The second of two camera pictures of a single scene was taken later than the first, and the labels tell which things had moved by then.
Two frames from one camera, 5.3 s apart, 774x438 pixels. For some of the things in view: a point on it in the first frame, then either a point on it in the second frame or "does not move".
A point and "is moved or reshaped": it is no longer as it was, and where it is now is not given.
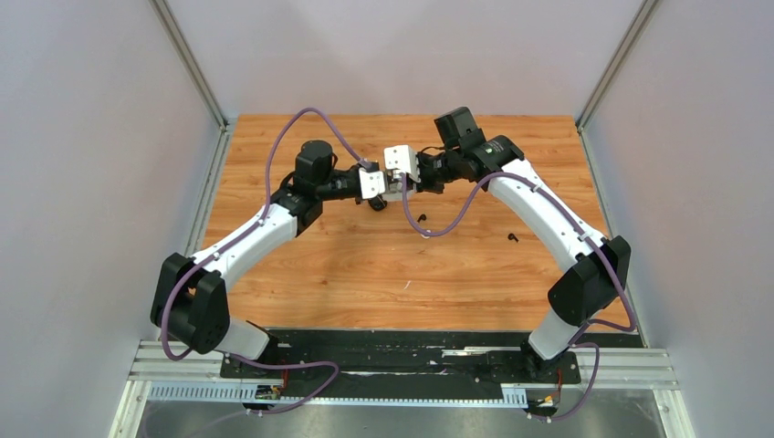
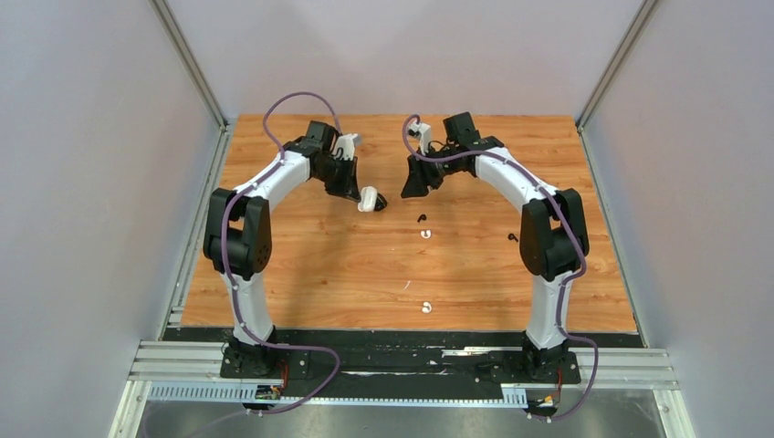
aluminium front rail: (632, 366) does not move
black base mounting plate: (414, 357) does not move
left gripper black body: (360, 202) -> (338, 175)
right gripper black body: (429, 180) does not move
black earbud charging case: (377, 203) does not move
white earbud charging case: (395, 192) is moved or reshaped
